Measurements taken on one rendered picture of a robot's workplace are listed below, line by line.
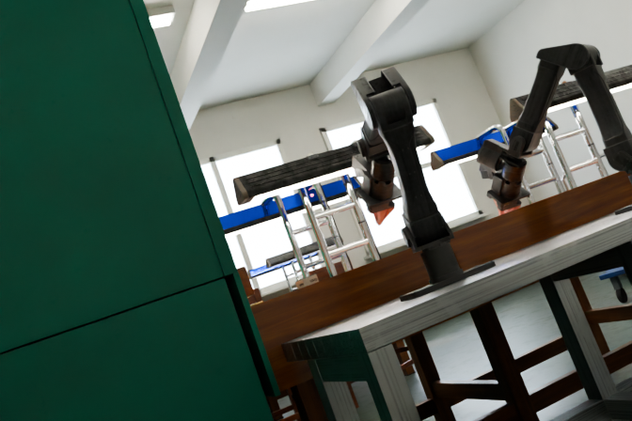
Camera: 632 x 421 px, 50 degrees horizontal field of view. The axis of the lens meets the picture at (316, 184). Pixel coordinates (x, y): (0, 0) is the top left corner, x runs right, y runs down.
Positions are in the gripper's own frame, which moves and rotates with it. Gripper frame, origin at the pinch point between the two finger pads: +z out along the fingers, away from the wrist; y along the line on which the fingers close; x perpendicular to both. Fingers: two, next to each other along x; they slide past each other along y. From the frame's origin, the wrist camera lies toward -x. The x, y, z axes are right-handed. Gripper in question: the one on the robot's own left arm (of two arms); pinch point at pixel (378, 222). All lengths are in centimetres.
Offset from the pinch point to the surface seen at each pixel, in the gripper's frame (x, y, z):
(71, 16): -37, 58, -51
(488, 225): 15.0, -22.2, -1.8
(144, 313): 12, 62, -9
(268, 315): 16.4, 37.6, -0.6
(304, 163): -30.9, 5.2, -0.1
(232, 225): -64, 16, 43
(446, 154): -66, -76, 43
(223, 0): -294, -69, 57
